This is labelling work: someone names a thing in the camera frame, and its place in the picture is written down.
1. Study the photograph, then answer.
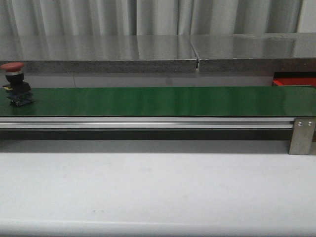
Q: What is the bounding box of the steel conveyor support bracket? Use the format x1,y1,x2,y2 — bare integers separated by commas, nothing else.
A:
289,118,316,155

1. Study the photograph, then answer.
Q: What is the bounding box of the green conveyor belt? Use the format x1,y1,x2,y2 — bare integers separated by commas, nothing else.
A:
0,86,316,117

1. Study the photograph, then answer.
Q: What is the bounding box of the red plastic tray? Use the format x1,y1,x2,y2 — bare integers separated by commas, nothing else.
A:
273,77,316,87

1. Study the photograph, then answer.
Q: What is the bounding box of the aluminium conveyor frame rail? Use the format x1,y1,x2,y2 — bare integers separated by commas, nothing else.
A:
0,117,295,129

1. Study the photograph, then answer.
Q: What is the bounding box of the grey stone counter right slab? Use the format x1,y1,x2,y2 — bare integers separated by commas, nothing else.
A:
190,33,316,74

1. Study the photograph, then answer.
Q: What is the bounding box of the grey stone counter slab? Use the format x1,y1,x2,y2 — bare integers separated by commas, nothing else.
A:
0,36,197,74
190,33,316,74

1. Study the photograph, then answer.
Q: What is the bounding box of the grey pleated curtain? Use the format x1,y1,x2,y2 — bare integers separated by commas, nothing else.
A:
0,0,302,36

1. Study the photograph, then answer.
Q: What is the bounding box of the grey stone counter left slab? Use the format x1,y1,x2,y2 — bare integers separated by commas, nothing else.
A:
0,36,197,74

